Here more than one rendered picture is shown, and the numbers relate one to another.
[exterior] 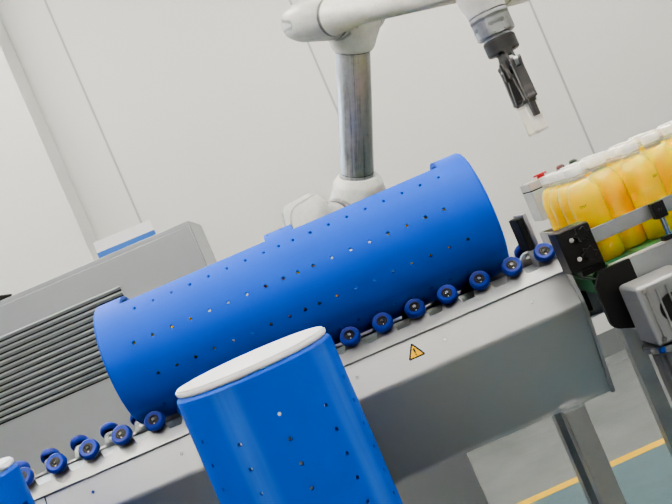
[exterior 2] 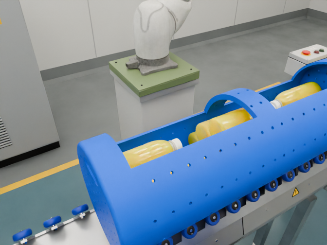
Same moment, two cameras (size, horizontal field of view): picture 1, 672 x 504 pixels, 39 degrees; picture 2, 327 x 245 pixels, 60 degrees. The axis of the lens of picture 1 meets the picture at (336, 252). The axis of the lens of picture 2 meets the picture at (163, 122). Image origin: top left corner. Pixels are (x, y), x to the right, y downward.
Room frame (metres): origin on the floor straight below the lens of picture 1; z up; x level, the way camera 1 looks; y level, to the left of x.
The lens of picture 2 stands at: (1.70, 0.61, 1.63)
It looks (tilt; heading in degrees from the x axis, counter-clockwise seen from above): 37 degrees down; 330
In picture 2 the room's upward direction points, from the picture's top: straight up
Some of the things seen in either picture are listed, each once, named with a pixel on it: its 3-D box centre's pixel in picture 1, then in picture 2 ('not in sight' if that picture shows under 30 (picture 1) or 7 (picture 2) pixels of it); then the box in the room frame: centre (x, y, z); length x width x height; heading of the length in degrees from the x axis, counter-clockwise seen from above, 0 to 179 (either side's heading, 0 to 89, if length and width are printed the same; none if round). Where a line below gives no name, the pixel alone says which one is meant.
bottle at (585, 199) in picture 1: (592, 216); not in sight; (2.01, -0.52, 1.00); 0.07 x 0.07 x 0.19
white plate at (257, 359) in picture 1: (251, 361); not in sight; (1.64, 0.21, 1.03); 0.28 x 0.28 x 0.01
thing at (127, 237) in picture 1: (125, 240); not in sight; (3.87, 0.76, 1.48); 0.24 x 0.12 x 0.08; 100
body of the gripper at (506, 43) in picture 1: (505, 56); not in sight; (2.16, -0.53, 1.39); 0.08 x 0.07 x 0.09; 2
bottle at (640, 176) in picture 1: (647, 192); not in sight; (2.02, -0.65, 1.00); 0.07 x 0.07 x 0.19
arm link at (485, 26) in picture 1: (492, 26); not in sight; (2.16, -0.52, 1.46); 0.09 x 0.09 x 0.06
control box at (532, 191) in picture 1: (566, 187); (309, 61); (2.43, -0.60, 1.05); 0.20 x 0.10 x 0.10; 91
